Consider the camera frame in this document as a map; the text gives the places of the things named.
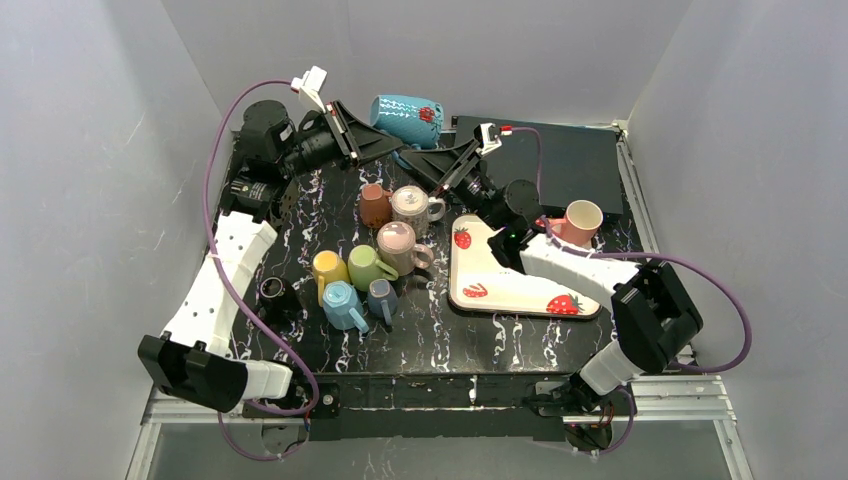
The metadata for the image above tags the teal blue mug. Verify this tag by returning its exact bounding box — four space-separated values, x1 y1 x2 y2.
370 94 444 149

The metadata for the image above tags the light green mug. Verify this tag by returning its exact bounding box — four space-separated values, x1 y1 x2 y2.
347 245 399 292

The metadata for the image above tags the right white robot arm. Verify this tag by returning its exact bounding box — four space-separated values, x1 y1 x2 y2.
399 141 703 407

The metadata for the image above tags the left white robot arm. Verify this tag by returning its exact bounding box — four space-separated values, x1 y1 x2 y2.
138 100 403 413

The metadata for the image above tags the white floral mug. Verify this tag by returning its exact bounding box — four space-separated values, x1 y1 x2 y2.
390 185 446 240

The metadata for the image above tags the brown mug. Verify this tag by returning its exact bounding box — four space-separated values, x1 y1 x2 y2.
359 183 392 229

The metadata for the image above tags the beige pink mug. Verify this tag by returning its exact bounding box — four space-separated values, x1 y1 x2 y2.
376 221 434 276

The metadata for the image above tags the yellow mug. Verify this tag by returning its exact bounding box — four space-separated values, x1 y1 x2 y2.
312 250 351 306

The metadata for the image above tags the small grey blue mug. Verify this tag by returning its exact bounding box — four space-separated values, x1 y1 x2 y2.
367 279 398 329

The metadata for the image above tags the black mug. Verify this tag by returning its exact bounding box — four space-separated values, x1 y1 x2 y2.
253 276 303 333

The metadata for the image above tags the light blue faceted mug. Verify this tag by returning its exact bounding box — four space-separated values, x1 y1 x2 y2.
322 281 370 334

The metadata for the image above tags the strawberry print white tray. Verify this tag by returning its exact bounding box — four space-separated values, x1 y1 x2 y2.
449 215 601 321

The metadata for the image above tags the dark flat metal box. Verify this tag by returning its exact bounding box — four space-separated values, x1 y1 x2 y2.
452 116 625 217

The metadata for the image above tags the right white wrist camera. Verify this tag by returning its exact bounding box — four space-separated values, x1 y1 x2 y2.
474 123 512 157

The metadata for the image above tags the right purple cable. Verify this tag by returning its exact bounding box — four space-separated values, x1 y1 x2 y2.
510 125 754 458

